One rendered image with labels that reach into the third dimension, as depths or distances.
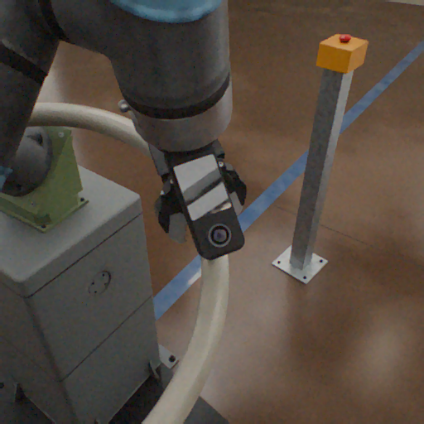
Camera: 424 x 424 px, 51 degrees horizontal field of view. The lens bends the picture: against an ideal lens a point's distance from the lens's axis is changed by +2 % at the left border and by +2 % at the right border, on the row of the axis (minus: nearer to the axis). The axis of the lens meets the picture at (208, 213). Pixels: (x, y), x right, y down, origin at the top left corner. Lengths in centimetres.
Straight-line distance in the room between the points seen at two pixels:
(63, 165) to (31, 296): 32
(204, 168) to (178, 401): 21
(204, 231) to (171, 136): 10
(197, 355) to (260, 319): 156
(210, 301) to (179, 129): 18
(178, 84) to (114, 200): 93
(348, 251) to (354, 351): 59
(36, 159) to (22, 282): 28
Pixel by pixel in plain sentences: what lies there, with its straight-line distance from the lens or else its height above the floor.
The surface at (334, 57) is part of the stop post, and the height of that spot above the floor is 105.
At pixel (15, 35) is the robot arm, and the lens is 35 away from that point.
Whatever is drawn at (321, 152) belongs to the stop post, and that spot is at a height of 67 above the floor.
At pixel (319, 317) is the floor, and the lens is 204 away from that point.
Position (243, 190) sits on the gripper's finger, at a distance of 49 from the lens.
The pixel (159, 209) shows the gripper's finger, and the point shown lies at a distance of 47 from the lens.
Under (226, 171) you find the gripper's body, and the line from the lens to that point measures 45.
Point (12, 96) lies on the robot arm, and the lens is 35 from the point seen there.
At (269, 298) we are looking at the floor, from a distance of 207.
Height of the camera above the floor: 159
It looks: 40 degrees down
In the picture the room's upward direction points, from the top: straight up
